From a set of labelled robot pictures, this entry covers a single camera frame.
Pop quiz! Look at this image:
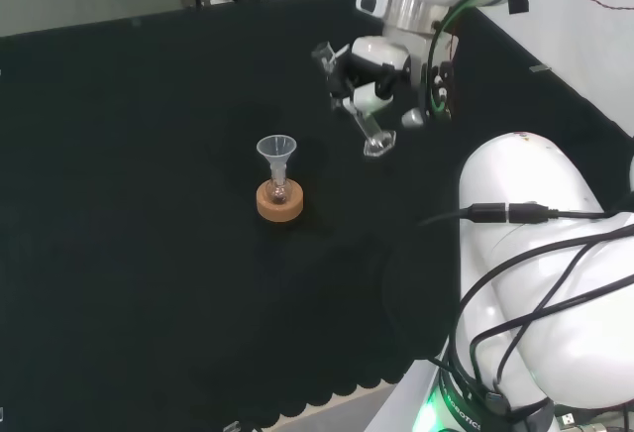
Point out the cork ring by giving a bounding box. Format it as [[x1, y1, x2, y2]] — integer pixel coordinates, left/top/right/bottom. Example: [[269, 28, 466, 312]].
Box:
[[256, 178, 305, 224]]

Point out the small round-bottom glass flask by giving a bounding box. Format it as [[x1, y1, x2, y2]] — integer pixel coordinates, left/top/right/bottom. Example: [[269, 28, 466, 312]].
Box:
[[264, 166, 291, 206]]

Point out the clear graduated cylinder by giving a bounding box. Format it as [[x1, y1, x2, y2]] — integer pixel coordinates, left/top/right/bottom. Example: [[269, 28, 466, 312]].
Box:
[[310, 41, 398, 159]]

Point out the black USB extension cable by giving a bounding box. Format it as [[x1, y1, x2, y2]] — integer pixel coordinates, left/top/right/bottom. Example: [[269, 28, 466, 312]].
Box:
[[418, 201, 634, 228]]

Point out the black bench cloth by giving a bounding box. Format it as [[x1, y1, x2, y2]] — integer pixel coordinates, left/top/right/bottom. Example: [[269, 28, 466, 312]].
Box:
[[0, 0, 634, 432]]

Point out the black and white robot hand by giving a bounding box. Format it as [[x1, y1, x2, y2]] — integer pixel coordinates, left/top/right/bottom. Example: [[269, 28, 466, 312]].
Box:
[[324, 35, 428, 130]]

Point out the clear plastic funnel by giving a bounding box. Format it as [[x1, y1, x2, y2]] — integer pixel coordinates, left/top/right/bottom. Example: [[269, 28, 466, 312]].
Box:
[[256, 136, 298, 181]]

